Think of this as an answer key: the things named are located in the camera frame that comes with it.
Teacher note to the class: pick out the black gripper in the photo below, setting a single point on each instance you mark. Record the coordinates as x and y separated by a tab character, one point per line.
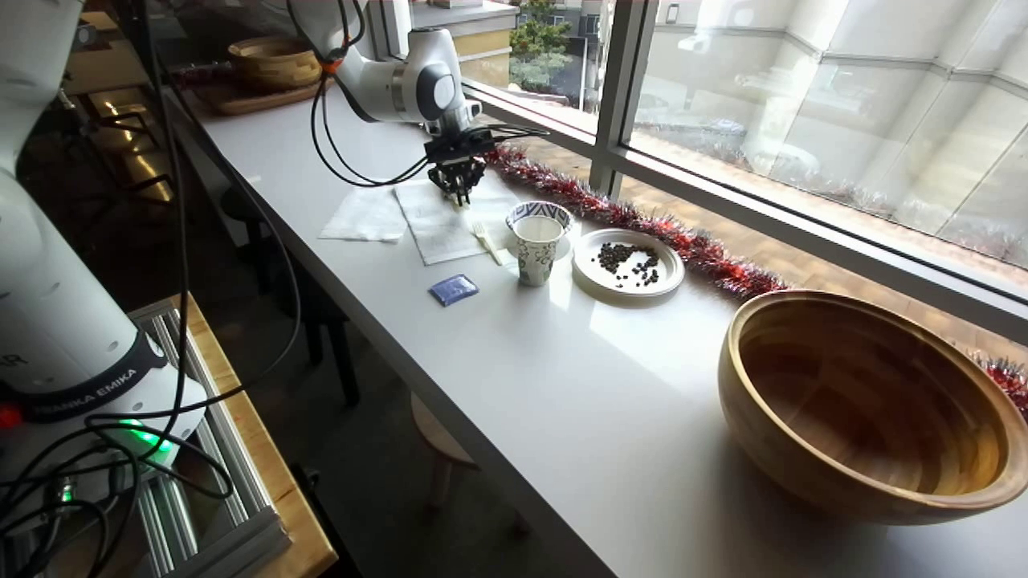
460	148

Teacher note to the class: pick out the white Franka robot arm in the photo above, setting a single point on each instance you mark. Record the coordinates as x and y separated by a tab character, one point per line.
67	321

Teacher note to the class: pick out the small blue square packet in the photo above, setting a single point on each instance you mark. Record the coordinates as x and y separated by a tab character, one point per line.
454	290

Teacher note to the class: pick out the white round plate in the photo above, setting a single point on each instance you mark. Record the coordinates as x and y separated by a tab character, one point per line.
588	275

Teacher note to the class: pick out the white embossed paper towel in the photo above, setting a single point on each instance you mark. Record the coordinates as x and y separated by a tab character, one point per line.
370	214
437	229

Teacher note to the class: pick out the patterned paper cup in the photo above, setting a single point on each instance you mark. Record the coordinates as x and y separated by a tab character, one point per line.
535	262

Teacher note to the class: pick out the white cup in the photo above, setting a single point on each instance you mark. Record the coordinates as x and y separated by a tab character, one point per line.
566	219

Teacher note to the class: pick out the dark beans pile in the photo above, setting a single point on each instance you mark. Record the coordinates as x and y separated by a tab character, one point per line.
629	262

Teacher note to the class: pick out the small wooden bowl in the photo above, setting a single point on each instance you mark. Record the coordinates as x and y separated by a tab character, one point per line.
279	64

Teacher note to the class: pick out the dark wooden tray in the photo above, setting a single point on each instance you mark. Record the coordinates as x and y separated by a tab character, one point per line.
258	102

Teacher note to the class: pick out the red tinsel garland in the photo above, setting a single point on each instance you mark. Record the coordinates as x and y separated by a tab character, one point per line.
685	243

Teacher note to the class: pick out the wooden stool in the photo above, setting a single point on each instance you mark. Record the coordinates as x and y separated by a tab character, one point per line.
437	428

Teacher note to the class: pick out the gold metal rack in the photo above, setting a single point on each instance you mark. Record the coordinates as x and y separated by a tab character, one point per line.
134	162

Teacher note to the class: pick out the light wooden table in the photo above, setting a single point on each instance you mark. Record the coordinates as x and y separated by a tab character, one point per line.
288	507

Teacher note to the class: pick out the large wooden bowl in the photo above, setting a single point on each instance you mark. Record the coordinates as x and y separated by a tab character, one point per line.
772	428

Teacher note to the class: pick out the grey window frame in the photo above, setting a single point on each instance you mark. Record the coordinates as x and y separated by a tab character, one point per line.
629	83

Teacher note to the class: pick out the aluminium rail frame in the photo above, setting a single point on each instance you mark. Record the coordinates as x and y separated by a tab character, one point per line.
243	502

